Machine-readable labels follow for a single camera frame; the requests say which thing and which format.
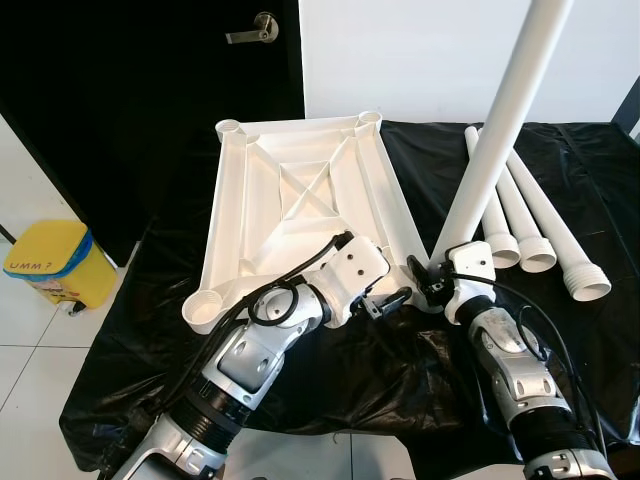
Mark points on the white plastic table top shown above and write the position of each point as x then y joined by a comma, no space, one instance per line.
250,220

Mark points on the black plastic table sheet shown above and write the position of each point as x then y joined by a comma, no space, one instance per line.
400,380

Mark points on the yellow bin with blue band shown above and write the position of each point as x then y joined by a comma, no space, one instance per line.
50,265

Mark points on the black door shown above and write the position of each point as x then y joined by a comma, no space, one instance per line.
120,100

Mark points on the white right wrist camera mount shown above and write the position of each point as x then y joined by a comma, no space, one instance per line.
470,265

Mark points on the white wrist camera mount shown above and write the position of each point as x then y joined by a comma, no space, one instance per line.
470,265
350,265

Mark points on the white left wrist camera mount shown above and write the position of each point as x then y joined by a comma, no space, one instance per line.
350,265

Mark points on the dark grey frame post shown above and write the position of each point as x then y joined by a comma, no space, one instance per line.
632,105

